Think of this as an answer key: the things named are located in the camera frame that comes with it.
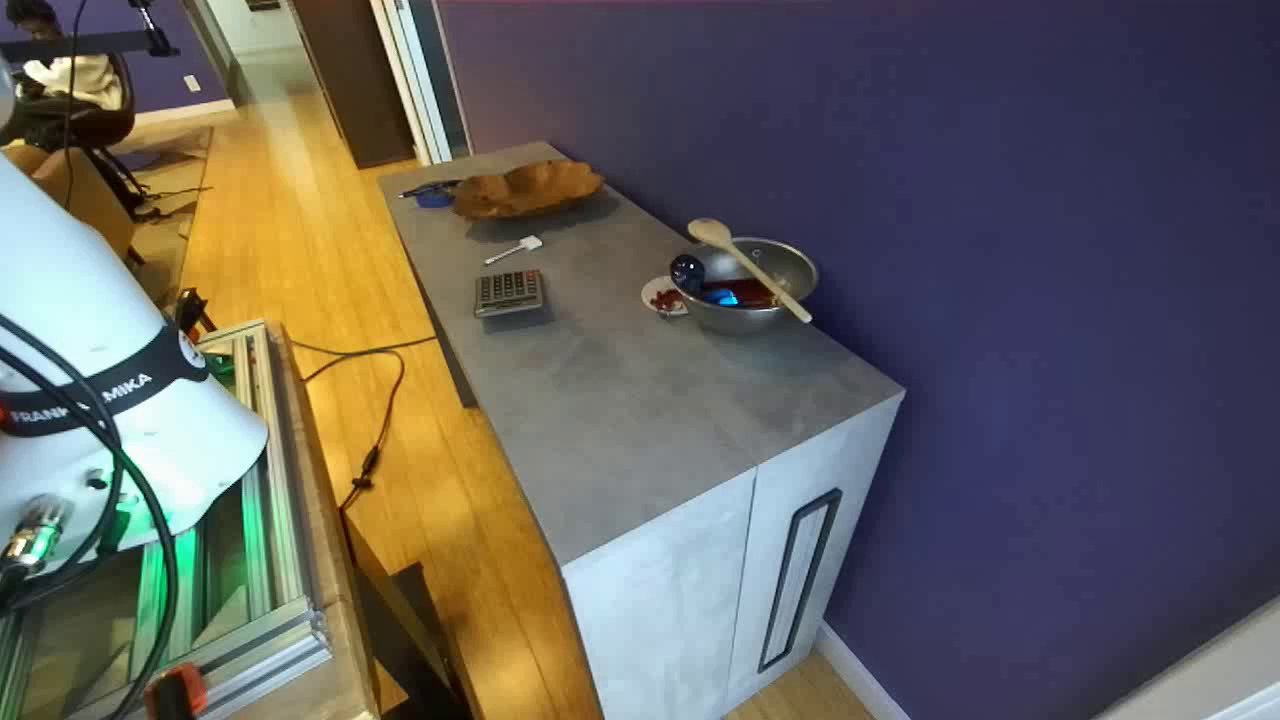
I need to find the black rectangular cabinet door handle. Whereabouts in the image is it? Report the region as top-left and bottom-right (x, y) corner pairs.
(756, 485), (847, 677)

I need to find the black cable on floor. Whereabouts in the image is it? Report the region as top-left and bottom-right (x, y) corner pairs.
(285, 333), (445, 516)

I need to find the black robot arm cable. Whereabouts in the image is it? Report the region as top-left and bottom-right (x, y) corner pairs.
(0, 312), (184, 720)

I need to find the long wooden spoon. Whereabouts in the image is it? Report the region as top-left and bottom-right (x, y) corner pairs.
(683, 217), (815, 329)

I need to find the small white dish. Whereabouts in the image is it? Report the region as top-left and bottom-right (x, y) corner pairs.
(635, 271), (695, 325)

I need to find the grey concrete-look cabinet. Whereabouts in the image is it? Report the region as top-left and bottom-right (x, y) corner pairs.
(374, 140), (907, 720)

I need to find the white door frame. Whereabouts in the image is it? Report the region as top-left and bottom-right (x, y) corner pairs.
(366, 0), (471, 170)

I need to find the seated person in background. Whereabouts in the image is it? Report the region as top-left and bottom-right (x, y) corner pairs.
(3, 0), (141, 153)

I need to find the small white plastic spoon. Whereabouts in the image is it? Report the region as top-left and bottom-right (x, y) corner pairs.
(479, 232), (549, 271)

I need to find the orange clamp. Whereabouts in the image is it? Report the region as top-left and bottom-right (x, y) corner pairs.
(142, 662), (217, 720)

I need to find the silver metal bowl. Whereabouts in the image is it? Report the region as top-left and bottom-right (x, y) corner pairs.
(679, 232), (825, 336)

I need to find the dark grey calculator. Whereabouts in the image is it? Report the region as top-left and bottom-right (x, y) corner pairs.
(471, 269), (551, 325)

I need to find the black office chair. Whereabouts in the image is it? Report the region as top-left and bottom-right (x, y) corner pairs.
(24, 91), (171, 226)

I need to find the flat blue object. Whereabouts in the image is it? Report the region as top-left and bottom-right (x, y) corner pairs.
(403, 180), (463, 213)

